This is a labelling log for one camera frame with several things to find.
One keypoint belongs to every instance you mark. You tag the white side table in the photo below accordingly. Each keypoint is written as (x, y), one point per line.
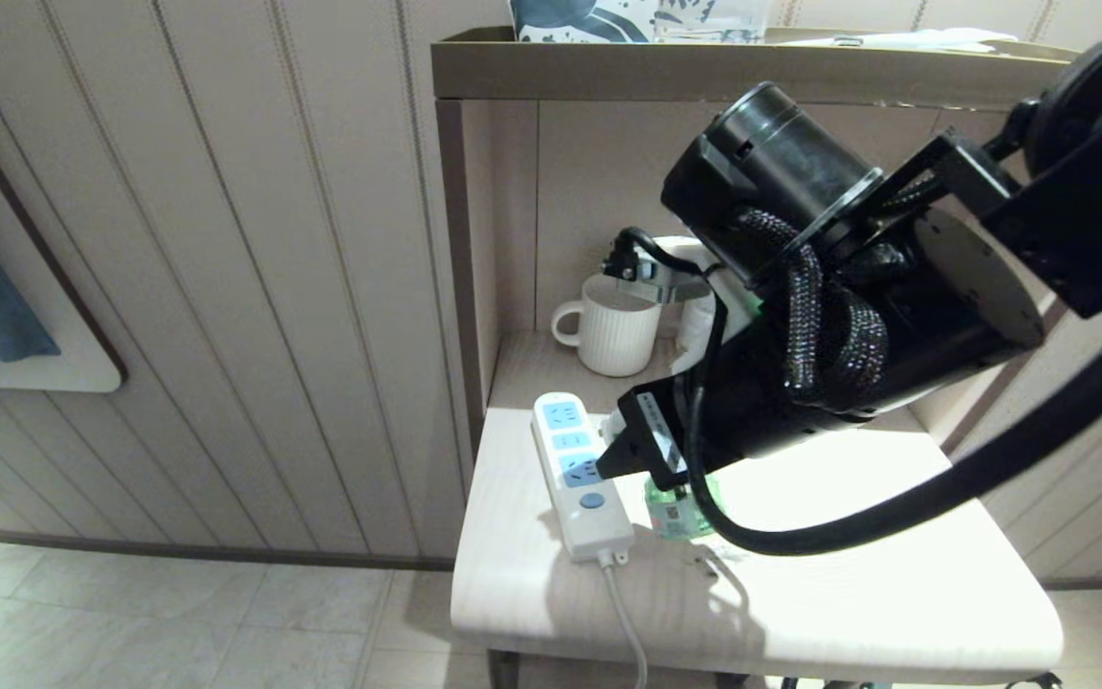
(848, 593)

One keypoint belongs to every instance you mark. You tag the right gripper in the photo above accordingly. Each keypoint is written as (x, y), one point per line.
(934, 335)

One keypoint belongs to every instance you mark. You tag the white ribbed mug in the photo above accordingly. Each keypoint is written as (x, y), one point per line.
(613, 335)

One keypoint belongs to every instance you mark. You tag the green mosquito repellent device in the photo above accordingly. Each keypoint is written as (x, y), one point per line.
(672, 519)

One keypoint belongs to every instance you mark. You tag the white wall panel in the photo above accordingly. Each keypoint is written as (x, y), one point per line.
(82, 368)

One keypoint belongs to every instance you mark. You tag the patterned box on shelf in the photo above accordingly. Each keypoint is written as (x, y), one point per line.
(561, 19)

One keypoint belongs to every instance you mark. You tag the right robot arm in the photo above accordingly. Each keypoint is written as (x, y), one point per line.
(781, 163)

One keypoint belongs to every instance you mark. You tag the clear plastic package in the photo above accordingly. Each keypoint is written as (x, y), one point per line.
(714, 19)

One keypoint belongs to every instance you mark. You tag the white power strip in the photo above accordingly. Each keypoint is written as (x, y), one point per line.
(599, 531)

